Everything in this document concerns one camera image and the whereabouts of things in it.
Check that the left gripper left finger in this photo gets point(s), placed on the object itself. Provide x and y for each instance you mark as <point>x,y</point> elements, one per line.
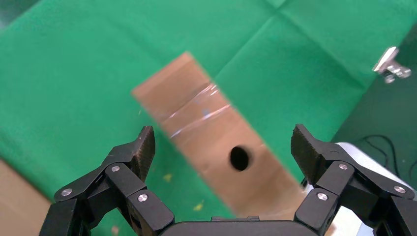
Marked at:
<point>123,182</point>

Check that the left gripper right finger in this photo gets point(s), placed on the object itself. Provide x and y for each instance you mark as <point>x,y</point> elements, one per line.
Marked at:
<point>335,182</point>

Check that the small taped cardboard box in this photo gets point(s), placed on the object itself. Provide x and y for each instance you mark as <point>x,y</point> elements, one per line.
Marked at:
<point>202,130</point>

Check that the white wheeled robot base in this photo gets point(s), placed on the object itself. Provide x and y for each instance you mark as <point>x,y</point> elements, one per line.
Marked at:
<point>368,159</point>

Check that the yellow star sticker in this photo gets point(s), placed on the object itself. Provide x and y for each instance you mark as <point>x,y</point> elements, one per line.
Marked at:
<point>198,206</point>
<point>167,177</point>

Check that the green table cloth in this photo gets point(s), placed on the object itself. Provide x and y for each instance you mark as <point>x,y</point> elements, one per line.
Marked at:
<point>81,81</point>

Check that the silver binder clip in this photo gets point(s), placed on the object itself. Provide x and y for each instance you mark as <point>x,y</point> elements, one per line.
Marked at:
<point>389,66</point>

